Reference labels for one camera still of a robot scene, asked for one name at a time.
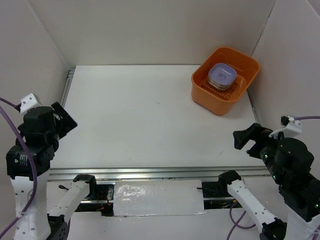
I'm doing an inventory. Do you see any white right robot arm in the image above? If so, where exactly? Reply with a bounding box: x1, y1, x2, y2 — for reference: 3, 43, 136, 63
217, 117, 320, 240

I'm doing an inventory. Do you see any green plate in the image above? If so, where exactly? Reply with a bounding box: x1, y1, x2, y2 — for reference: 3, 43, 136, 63
207, 77, 233, 91

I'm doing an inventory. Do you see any aluminium rail frame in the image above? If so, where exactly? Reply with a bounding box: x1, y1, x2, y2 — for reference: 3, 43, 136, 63
48, 65, 273, 213

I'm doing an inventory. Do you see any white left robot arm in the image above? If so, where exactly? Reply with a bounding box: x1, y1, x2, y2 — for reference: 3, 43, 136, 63
0, 102, 99, 240

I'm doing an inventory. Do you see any orange plastic bin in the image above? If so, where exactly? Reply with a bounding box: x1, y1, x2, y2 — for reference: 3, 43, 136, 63
191, 46, 260, 116

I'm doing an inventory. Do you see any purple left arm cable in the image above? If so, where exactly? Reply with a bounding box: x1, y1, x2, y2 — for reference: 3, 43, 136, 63
0, 97, 39, 236

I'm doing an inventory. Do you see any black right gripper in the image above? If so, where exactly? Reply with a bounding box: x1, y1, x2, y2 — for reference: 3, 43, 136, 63
232, 119, 286, 182

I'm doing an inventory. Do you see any purple plate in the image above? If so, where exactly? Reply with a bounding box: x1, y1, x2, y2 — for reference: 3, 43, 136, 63
208, 63, 237, 84

